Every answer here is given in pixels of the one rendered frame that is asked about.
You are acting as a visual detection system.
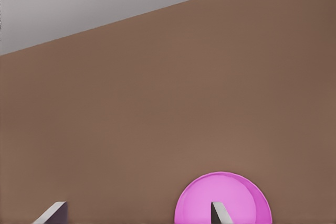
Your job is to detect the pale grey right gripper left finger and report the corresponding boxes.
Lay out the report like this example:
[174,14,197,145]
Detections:
[31,201,68,224]

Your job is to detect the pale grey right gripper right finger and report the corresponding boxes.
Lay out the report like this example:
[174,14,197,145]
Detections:
[211,201,234,224]

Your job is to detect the pink plate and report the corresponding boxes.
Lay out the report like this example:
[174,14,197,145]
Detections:
[174,170,273,224]

